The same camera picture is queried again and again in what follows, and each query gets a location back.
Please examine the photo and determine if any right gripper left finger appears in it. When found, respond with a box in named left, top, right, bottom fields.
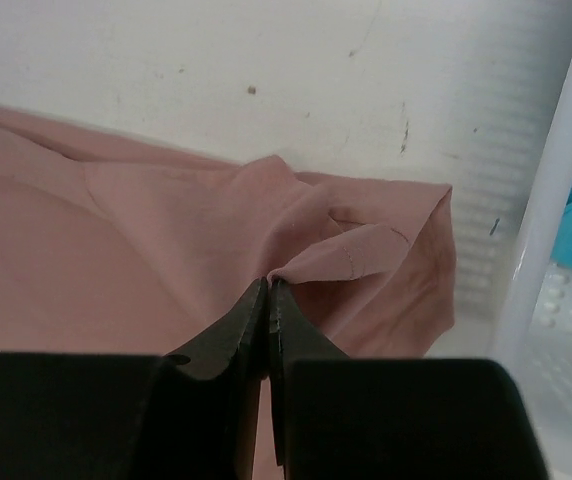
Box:
left=0, top=279, right=269, bottom=479

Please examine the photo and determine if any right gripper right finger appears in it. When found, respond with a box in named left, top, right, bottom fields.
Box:
left=269, top=282, right=548, bottom=479

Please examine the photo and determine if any dusty pink t shirt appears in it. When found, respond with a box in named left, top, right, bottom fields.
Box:
left=0, top=108, right=456, bottom=479

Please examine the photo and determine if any white plastic basket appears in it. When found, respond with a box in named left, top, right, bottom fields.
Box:
left=431, top=1, right=572, bottom=479

